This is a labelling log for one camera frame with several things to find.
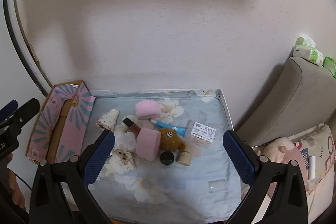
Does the white speckled sock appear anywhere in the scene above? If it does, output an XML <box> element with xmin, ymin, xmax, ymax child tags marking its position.
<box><xmin>105</xmin><ymin>148</ymin><xmax>137</xmax><ymax>176</ymax></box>
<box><xmin>96</xmin><ymin>109</ymin><xmax>120</xmax><ymax>131</ymax></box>

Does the red lip gloss black cap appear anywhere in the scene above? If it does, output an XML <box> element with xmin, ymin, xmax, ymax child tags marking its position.
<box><xmin>122</xmin><ymin>118</ymin><xmax>141</xmax><ymax>136</ymax></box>

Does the clear toothpick box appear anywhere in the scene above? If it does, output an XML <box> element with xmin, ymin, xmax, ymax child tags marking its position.
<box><xmin>190</xmin><ymin>122</ymin><xmax>217</xmax><ymax>145</ymax></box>

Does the beige tape roll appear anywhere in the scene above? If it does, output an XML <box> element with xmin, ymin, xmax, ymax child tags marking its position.
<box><xmin>177</xmin><ymin>151</ymin><xmax>193</xmax><ymax>166</ymax></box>

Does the pink fluffy sock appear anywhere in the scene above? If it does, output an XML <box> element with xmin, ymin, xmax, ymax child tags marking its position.
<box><xmin>135</xmin><ymin>100</ymin><xmax>161</xmax><ymax>119</ymax></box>
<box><xmin>135</xmin><ymin>128</ymin><xmax>161</xmax><ymax>161</ymax></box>

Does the blue white tube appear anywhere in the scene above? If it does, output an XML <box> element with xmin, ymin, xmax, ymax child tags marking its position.
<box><xmin>150</xmin><ymin>119</ymin><xmax>187</xmax><ymax>137</ymax></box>

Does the black round jar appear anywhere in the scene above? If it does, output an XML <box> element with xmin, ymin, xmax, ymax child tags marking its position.
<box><xmin>159</xmin><ymin>151</ymin><xmax>175</xmax><ymax>165</ymax></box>

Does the person left hand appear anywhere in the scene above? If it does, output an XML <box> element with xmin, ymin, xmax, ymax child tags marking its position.
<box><xmin>4</xmin><ymin>154</ymin><xmax>27</xmax><ymax>210</ymax></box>

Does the pink teal cardboard box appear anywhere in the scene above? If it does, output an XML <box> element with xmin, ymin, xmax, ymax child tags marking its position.
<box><xmin>26</xmin><ymin>80</ymin><xmax>96</xmax><ymax>164</ymax></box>

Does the white lip balm stick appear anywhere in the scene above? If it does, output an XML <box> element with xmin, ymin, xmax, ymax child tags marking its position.
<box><xmin>308</xmin><ymin>156</ymin><xmax>316</xmax><ymax>180</ymax></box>

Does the pink plush pig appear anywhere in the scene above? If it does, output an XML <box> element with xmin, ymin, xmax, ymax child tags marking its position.
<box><xmin>253</xmin><ymin>137</ymin><xmax>309</xmax><ymax>192</ymax></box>

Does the printed pillow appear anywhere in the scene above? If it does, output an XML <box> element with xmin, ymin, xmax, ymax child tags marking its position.
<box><xmin>289</xmin><ymin>123</ymin><xmax>335</xmax><ymax>223</ymax></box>

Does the grey sofa cushion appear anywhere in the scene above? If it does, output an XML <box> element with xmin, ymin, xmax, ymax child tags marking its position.
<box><xmin>236</xmin><ymin>57</ymin><xmax>335</xmax><ymax>146</ymax></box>

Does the floral grey blue cloth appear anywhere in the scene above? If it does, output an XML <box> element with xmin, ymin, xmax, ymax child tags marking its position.
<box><xmin>84</xmin><ymin>89</ymin><xmax>241</xmax><ymax>223</ymax></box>

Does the green white wipes pack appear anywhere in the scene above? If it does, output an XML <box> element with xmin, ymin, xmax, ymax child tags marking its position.
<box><xmin>293</xmin><ymin>36</ymin><xmax>336</xmax><ymax>77</ymax></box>

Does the black cable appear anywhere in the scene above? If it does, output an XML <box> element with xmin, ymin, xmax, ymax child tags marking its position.
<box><xmin>10</xmin><ymin>169</ymin><xmax>34</xmax><ymax>192</ymax></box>

